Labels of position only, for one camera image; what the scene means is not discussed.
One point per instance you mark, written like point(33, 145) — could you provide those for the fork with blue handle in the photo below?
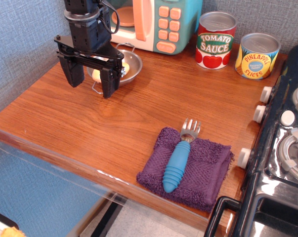
point(176, 165)

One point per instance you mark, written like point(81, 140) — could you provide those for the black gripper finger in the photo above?
point(110, 81)
point(73, 71)

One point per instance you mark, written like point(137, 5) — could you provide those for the toy microwave teal and orange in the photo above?
point(161, 26)

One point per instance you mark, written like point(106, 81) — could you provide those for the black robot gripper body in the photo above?
point(89, 44)

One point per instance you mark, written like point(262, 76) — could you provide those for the tomato sauce can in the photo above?
point(215, 38)

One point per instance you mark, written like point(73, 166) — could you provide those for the pineapple slices can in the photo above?
point(257, 55)

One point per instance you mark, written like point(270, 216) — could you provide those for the silver metal bowl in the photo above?
point(134, 61)

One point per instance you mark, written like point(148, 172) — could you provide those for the purple folded towel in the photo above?
point(207, 166)

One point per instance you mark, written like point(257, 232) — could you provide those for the yellow toy bread loaf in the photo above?
point(96, 73)

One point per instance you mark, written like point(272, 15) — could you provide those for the white stove knob lower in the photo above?
point(243, 157)

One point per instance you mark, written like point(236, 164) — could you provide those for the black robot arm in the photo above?
point(87, 10)

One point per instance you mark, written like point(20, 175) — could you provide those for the white stove knob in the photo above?
point(265, 94)
point(243, 157)
point(259, 113)

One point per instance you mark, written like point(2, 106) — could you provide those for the white stove knob middle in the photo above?
point(259, 113)

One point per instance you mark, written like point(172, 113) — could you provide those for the white stove knob upper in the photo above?
point(265, 94)

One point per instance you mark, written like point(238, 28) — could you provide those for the black toy stove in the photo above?
point(268, 206)

